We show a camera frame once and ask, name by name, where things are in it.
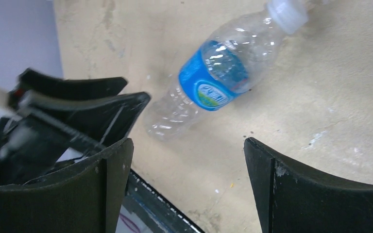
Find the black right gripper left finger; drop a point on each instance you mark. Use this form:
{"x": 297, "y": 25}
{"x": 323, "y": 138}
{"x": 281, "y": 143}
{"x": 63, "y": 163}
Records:
{"x": 85, "y": 197}

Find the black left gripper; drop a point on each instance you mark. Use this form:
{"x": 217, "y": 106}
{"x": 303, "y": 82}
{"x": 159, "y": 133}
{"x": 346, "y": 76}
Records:
{"x": 63, "y": 113}

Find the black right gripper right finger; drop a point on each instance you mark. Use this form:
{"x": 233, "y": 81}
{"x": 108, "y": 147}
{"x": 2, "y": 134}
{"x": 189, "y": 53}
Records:
{"x": 292, "y": 197}

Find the clear bottle blue label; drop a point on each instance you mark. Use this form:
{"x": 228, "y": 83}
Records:
{"x": 231, "y": 61}

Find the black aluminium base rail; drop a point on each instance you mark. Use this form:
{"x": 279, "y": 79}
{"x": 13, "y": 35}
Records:
{"x": 145, "y": 210}

